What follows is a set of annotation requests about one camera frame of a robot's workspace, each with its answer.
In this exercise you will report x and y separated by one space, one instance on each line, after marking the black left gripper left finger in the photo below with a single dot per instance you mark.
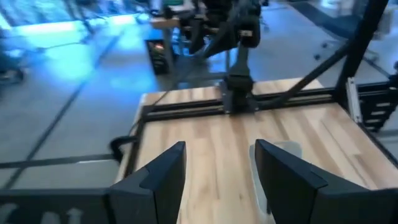
161 186

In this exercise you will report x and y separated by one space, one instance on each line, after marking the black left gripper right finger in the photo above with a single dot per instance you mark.
289 193

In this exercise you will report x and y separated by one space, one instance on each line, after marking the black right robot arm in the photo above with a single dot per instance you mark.
239 84

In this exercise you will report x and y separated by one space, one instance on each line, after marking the white plastic pen bin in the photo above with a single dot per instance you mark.
290 148

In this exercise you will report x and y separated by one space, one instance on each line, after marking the black computer tower red light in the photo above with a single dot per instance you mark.
157 57

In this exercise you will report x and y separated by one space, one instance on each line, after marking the small wooden table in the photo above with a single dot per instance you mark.
164 22

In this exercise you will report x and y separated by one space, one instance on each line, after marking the black aluminium frame rail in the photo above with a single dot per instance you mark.
186 114
186 107
130 168

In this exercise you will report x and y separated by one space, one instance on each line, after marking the silver metal bracket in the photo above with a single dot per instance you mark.
354 102

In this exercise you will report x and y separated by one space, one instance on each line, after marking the black slotted bracket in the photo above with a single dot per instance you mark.
365 102

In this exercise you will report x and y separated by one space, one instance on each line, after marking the black diagonal frame brace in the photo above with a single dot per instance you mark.
311 74

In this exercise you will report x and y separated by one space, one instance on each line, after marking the black frame upright post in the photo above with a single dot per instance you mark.
360 46

